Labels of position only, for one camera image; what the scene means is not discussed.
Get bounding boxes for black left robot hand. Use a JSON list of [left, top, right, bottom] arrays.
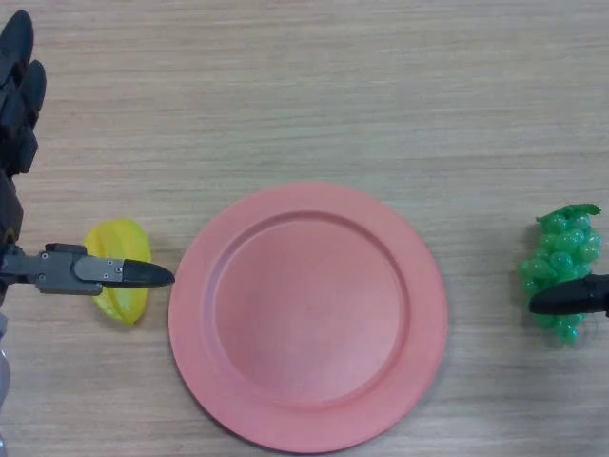
[[0, 9, 176, 307]]

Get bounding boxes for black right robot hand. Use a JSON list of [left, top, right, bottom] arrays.
[[529, 272, 609, 318]]

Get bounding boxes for yellow starfruit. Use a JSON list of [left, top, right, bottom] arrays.
[[83, 217, 154, 328]]

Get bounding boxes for pink round plate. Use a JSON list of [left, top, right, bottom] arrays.
[[167, 182, 450, 454]]

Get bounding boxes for green grape bunch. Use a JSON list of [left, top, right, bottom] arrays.
[[518, 203, 603, 348]]

